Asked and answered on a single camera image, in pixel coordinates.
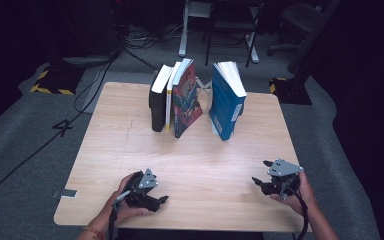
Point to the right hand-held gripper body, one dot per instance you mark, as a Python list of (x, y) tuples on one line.
[(285, 183)]

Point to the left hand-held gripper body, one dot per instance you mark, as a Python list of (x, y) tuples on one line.
[(140, 198)]

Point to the blue paperback book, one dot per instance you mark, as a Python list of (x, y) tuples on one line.
[(225, 110)]

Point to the yellow paperback book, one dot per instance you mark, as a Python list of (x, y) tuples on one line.
[(168, 106)]

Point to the black hardcover book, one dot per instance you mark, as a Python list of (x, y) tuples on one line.
[(157, 106)]

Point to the red illustrated book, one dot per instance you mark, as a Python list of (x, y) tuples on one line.
[(186, 103)]

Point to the white expandable book rack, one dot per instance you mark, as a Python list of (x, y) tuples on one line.
[(204, 85)]

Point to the person's left hand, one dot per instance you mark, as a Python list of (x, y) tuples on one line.
[(126, 211)]

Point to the person's right hand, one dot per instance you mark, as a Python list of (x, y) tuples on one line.
[(305, 200)]

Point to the yellow-black striped stand base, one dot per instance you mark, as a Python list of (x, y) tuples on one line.
[(293, 93), (58, 80)]

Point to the black folding chair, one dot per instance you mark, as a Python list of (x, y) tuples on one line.
[(233, 26)]

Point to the black office chair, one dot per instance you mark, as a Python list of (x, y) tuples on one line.
[(296, 16)]

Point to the dark equipment cabinet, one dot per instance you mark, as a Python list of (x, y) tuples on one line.
[(90, 26)]

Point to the dark slanted stand post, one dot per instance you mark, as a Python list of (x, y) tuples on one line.
[(308, 43)]

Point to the grey flat base plate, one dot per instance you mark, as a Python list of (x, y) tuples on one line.
[(86, 61)]

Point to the white desk frame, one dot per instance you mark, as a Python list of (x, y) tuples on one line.
[(183, 40)]

